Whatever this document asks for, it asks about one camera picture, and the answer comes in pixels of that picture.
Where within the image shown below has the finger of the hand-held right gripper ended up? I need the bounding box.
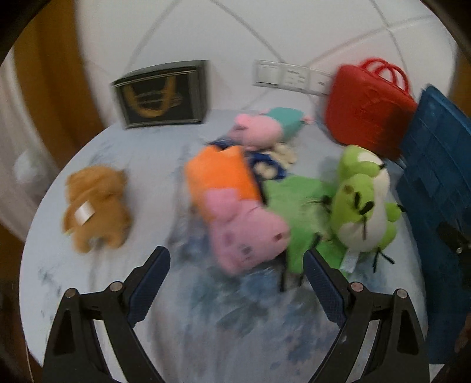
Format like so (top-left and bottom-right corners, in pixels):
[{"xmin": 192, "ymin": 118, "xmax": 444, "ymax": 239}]
[{"xmin": 436, "ymin": 221, "xmax": 471, "ymax": 260}]

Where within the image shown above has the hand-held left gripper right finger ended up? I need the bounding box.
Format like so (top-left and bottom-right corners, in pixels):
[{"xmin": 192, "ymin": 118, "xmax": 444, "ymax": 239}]
[{"xmin": 302, "ymin": 247, "xmax": 430, "ymax": 383}]

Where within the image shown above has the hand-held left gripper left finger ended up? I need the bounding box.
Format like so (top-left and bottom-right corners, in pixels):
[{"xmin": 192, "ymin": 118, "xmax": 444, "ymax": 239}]
[{"xmin": 43, "ymin": 246, "xmax": 172, "ymax": 383}]

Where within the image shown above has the blue plastic crate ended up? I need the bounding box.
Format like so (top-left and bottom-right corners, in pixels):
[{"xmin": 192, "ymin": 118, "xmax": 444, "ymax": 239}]
[{"xmin": 395, "ymin": 85, "xmax": 471, "ymax": 366}]

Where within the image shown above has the pink pig plush orange dress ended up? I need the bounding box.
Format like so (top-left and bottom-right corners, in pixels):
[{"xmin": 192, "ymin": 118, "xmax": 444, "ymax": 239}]
[{"xmin": 184, "ymin": 145, "xmax": 291, "ymax": 275}]

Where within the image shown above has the green frog plush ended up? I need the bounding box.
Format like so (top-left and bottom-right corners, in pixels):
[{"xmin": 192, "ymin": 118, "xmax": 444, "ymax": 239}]
[{"xmin": 329, "ymin": 145, "xmax": 406, "ymax": 274}]

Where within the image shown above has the flat green plush toy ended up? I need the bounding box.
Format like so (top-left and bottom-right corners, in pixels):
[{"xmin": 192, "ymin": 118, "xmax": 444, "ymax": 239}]
[{"xmin": 263, "ymin": 176, "xmax": 349, "ymax": 292}]

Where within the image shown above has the brown plush bear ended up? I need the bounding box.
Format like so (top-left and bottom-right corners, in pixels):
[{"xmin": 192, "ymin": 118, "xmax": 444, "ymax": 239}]
[{"xmin": 62, "ymin": 166, "xmax": 132, "ymax": 255}]

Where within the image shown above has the navy plush with white flower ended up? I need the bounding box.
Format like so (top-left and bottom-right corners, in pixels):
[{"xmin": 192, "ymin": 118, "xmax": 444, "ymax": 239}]
[{"xmin": 213, "ymin": 138, "xmax": 299, "ymax": 182}]

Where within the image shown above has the red plastic carry case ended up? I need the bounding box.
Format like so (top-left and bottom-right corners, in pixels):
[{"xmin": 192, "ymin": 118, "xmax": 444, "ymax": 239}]
[{"xmin": 324, "ymin": 59, "xmax": 419, "ymax": 160}]

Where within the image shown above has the pink pig plush teal dress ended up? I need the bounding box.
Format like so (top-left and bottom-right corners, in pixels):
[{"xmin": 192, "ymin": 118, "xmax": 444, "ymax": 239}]
[{"xmin": 226, "ymin": 108, "xmax": 314, "ymax": 148}]

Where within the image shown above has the white plastic bag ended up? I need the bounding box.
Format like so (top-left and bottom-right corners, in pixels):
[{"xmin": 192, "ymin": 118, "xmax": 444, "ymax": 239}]
[{"xmin": 14, "ymin": 149, "xmax": 43, "ymax": 185}]

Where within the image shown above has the white curtain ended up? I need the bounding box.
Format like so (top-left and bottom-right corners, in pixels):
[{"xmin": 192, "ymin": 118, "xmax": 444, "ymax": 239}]
[{"xmin": 0, "ymin": 66, "xmax": 37, "ymax": 231}]

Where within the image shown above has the black gift box gold handle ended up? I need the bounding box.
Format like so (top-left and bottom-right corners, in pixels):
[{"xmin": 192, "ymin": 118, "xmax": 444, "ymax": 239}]
[{"xmin": 111, "ymin": 60, "xmax": 209, "ymax": 130}]

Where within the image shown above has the brown wooden wall trim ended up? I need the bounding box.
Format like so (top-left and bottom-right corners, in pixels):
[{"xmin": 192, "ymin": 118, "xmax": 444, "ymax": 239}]
[{"xmin": 11, "ymin": 0, "xmax": 104, "ymax": 160}]

